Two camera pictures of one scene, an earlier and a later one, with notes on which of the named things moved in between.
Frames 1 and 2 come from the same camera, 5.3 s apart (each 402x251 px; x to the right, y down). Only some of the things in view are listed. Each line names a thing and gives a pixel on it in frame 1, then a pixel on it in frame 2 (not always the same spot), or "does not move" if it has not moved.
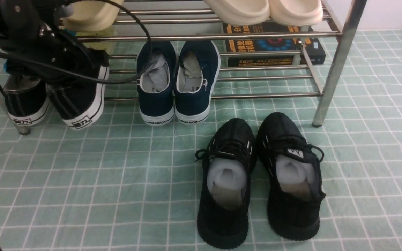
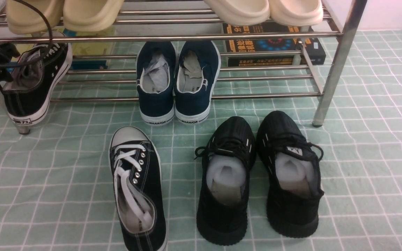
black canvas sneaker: [26, 100] does not move
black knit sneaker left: [229, 164] does not move
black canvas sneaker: [77, 99] to [136, 167]
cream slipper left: [240, 12] does not move
